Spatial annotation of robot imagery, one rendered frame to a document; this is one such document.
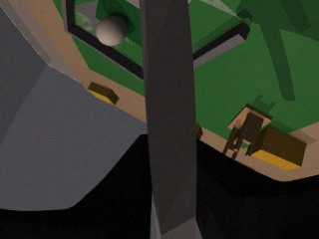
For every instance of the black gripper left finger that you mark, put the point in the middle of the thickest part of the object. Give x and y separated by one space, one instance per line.
119 207

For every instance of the green putting mat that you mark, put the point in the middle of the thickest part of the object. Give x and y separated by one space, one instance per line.
276 70

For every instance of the orange rectangular block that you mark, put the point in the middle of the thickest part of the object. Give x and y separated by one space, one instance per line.
199 131

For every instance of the red and grey golf putter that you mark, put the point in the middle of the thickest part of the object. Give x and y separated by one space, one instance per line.
170 95

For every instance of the grey ball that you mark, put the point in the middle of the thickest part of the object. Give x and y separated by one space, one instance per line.
112 30

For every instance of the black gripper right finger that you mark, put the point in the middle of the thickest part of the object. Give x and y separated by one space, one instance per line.
235 202

